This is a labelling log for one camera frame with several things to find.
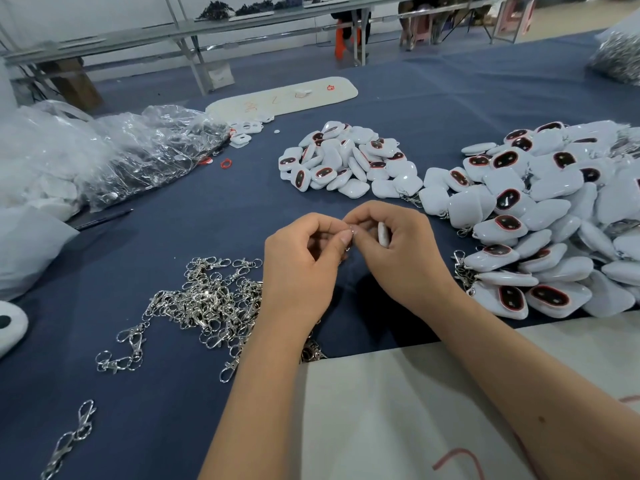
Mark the person's right hand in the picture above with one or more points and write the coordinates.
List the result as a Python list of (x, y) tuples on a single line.
[(405, 264)]

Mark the person's left hand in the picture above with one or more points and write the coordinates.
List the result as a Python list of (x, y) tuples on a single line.
[(295, 274)]

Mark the person's left thumb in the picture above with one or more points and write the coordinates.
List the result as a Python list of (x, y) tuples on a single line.
[(337, 247)]

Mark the person's right thumb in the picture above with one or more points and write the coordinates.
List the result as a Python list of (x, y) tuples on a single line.
[(367, 252)]

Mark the person's right forearm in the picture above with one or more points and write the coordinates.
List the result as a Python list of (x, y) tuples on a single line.
[(525, 394)]

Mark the person's left forearm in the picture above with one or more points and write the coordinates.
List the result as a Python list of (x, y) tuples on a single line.
[(255, 404)]

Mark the small pile of white charms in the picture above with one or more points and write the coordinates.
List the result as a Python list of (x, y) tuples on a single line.
[(345, 159)]

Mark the pile of silver clasps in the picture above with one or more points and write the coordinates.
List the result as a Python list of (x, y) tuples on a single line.
[(210, 304)]

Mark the cluster of white charm shells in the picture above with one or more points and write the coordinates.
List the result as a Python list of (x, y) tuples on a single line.
[(247, 130)]

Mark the small white shell piece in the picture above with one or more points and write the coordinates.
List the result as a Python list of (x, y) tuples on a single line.
[(303, 92)]

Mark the white oblong board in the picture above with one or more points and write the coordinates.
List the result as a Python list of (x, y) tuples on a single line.
[(285, 97)]

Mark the white paper sheet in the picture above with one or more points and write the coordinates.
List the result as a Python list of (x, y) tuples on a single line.
[(400, 419)]

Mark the blue tablecloth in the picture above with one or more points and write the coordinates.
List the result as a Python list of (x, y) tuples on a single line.
[(165, 234)]

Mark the large heap of clasped charms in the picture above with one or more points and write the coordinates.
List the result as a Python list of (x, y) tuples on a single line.
[(550, 219)]

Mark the orange stool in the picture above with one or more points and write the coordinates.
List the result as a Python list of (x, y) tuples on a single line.
[(345, 39)]

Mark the small white box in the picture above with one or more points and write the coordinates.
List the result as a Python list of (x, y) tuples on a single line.
[(220, 75)]

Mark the clear plastic bag of clasps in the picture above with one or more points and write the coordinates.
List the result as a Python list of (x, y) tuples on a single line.
[(150, 149)]

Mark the black pen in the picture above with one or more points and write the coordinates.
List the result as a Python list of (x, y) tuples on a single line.
[(102, 219)]

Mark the pink stool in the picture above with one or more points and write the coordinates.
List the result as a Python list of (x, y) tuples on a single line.
[(515, 14)]

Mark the white folded plastic sheet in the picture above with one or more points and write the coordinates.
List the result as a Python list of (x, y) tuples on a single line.
[(30, 249)]

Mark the brown cardboard box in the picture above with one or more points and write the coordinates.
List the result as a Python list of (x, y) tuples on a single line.
[(72, 84)]

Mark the white translucent plastic bag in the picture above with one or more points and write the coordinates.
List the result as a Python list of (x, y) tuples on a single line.
[(40, 154)]

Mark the bag of metal parts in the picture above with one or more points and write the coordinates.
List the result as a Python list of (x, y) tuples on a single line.
[(617, 57)]

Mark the single silver swivel clasp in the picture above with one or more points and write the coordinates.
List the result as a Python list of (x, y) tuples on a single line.
[(70, 437)]

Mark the white rounded plastic piece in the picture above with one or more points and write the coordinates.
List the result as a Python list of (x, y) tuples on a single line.
[(12, 327)]

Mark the metal workbench frame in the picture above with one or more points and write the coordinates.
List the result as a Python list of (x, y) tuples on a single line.
[(190, 34)]

